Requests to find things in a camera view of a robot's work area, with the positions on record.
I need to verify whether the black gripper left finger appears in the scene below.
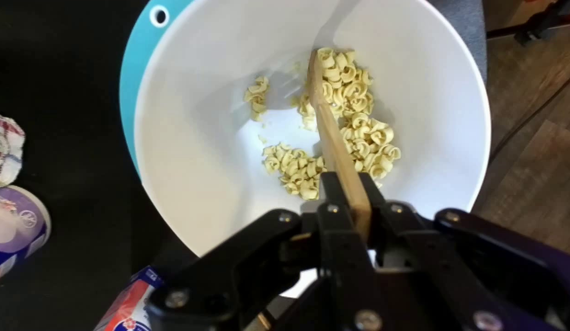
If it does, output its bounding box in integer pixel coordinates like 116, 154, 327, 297
316, 172, 392, 331

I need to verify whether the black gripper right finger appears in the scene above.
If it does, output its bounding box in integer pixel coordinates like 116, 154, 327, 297
360, 174, 511, 331

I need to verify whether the wooden spoon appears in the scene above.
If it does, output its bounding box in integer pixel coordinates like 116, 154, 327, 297
307, 49, 371, 240

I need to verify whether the white mixing bowl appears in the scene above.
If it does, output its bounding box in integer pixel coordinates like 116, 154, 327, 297
120, 0, 491, 253

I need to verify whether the macaroni pasta pile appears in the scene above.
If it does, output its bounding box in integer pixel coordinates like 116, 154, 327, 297
261, 47, 401, 200

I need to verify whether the sugar box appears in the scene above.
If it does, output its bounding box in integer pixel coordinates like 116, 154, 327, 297
94, 266, 164, 331

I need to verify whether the disinfecting wipes canister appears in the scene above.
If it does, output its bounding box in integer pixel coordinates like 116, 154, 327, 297
0, 185, 52, 279

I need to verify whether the round black table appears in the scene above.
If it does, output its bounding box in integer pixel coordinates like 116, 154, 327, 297
0, 0, 195, 331

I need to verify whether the crumpled checkered cloth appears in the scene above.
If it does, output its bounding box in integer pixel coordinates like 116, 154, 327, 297
0, 113, 26, 187

